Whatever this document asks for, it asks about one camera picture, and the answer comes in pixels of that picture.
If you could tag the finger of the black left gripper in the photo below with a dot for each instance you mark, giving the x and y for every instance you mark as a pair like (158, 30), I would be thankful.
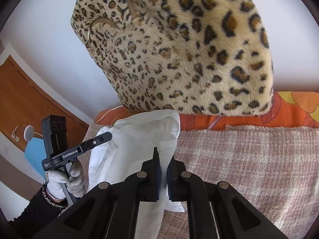
(96, 141)

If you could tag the leopard print plush bag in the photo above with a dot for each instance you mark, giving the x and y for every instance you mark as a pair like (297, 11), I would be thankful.
(208, 57)

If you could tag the blue and white round object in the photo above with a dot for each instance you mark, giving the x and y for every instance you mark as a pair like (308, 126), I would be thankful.
(35, 149)

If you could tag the left forearm black sleeve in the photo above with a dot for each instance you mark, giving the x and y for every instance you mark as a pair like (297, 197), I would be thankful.
(41, 210)

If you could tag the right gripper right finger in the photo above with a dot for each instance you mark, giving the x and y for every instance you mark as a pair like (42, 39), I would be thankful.
(216, 210)

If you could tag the brown wooden door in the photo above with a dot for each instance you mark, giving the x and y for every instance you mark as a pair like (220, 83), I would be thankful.
(24, 103)

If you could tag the pink plaid blanket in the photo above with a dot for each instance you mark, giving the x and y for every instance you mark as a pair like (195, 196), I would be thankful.
(275, 169)

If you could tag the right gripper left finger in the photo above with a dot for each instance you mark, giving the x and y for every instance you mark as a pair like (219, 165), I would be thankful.
(109, 210)

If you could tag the white shirt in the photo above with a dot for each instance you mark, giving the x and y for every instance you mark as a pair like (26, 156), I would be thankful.
(133, 142)

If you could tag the left hand grey glove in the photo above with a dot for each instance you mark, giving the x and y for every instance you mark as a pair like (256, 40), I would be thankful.
(74, 182)

